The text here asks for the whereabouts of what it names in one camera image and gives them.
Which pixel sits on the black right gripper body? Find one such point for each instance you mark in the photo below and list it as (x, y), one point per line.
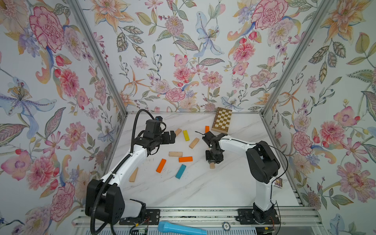
(211, 156)

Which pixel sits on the aluminium left corner post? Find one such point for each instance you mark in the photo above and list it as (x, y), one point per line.
(88, 34)

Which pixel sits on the natural wood block diagonal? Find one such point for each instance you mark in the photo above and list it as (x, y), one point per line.
(194, 143)

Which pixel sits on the aluminium corner post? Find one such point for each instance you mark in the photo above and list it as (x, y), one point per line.
(302, 46)
(88, 34)

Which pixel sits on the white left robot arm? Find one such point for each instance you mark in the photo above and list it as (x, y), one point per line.
(104, 199)

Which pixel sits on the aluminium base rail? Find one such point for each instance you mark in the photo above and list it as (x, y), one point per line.
(235, 216)

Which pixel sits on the blue microphone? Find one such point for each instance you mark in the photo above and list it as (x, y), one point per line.
(167, 227)

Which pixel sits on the teal block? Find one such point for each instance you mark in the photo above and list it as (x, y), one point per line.
(180, 172)

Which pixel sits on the yellow block left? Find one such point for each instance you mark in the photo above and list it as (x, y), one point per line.
(186, 135)

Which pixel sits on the small card box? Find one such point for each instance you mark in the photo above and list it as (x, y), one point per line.
(279, 183)

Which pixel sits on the aluminium right corner post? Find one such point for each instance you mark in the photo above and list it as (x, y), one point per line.
(302, 46)

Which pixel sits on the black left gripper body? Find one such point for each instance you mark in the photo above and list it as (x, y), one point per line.
(163, 139)

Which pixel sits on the orange block centre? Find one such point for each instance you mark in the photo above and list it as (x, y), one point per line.
(185, 159)

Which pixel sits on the orange block diagonal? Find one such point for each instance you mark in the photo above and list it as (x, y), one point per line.
(161, 166)

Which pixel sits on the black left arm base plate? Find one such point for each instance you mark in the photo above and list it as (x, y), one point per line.
(148, 217)

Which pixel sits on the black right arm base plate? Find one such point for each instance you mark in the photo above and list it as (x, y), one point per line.
(258, 217)

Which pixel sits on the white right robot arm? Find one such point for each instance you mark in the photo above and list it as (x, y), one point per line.
(263, 165)

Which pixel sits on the wooden chessboard box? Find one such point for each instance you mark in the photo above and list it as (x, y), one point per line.
(222, 120)

